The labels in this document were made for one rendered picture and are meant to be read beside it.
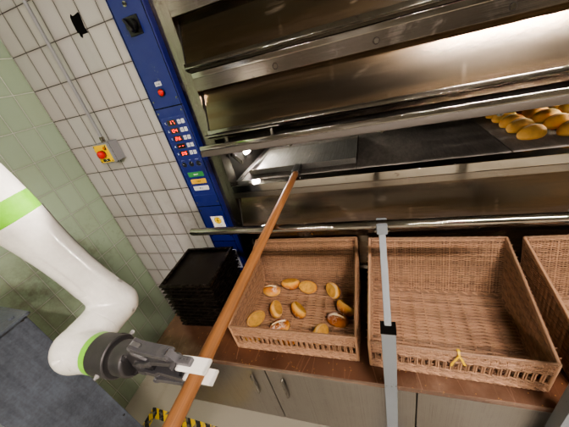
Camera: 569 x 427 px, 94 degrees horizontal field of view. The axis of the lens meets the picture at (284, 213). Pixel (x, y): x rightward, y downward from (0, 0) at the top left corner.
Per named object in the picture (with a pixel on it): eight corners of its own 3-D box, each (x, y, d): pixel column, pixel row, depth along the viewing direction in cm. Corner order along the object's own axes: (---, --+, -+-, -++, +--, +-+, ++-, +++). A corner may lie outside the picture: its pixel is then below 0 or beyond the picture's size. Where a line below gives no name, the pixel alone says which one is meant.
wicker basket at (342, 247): (267, 274, 163) (254, 237, 150) (362, 275, 145) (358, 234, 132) (235, 348, 124) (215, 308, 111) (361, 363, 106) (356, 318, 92)
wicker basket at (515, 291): (370, 277, 143) (367, 235, 130) (498, 282, 124) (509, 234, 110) (367, 367, 104) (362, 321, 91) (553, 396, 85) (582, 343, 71)
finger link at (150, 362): (147, 351, 60) (143, 346, 59) (185, 352, 55) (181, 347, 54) (135, 368, 56) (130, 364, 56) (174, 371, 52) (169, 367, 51)
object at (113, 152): (112, 159, 145) (102, 141, 140) (126, 157, 142) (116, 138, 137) (101, 164, 139) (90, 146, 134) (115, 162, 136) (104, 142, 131)
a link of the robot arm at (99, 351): (95, 389, 60) (70, 365, 55) (132, 341, 69) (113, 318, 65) (114, 393, 58) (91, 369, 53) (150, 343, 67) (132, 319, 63)
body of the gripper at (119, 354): (124, 329, 61) (157, 334, 58) (142, 352, 65) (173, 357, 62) (97, 362, 55) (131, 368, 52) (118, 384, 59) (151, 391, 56)
